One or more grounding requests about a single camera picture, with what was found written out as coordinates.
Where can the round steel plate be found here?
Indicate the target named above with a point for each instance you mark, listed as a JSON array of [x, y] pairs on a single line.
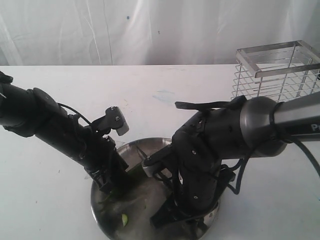
[[141, 203]]

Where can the small cucumber slice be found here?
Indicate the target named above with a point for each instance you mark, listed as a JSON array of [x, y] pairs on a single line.
[[124, 217]]

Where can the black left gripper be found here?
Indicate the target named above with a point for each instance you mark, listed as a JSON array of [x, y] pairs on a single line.
[[90, 150]]

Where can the white backdrop curtain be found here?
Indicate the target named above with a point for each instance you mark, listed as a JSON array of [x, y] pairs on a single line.
[[148, 32]]

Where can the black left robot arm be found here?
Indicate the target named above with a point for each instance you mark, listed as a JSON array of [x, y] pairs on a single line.
[[32, 112]]

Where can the wire metal utensil rack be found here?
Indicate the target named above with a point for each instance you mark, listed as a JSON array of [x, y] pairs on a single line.
[[280, 71]]

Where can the black kitchen knife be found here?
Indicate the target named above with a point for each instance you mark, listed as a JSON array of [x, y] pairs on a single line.
[[141, 153]]

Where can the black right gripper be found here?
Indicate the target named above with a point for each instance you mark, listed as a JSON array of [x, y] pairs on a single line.
[[196, 193]]

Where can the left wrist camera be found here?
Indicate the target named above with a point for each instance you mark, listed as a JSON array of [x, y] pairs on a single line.
[[113, 119]]

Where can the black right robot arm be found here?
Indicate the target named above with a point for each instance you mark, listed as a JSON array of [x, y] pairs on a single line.
[[209, 152]]

